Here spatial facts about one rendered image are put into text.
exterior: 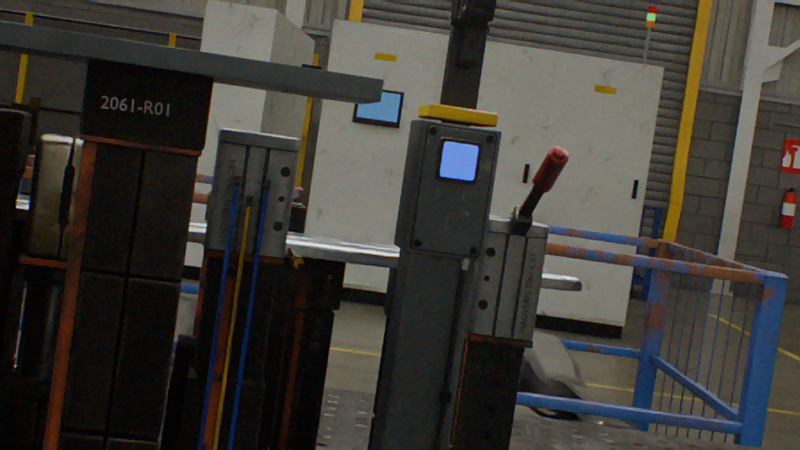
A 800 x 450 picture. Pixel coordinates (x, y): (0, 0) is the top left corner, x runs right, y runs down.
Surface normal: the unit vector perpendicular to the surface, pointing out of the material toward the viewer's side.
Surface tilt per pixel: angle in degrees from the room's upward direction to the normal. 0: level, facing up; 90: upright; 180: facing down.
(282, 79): 90
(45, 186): 90
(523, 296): 90
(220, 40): 90
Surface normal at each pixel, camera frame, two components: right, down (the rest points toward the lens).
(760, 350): 0.04, 0.06
